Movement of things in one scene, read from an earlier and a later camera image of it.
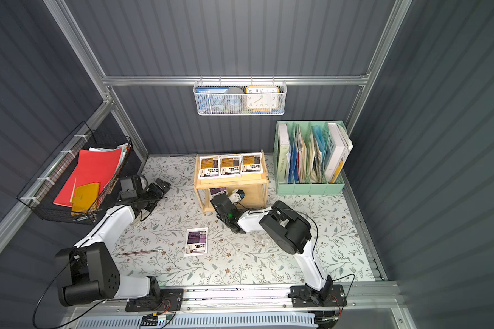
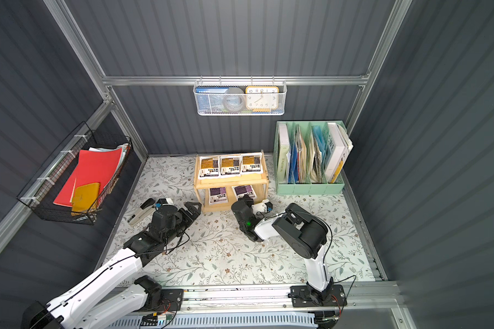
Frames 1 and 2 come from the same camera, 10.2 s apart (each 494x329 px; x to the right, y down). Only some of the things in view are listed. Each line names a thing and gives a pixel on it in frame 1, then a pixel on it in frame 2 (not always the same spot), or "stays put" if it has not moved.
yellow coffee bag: x=209 y=167 stays put
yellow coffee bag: x=230 y=166 stays put
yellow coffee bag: x=252 y=163 stays put
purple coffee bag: x=213 y=192 stays put
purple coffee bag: x=196 y=241 → x=241 y=190
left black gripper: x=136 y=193 → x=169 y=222
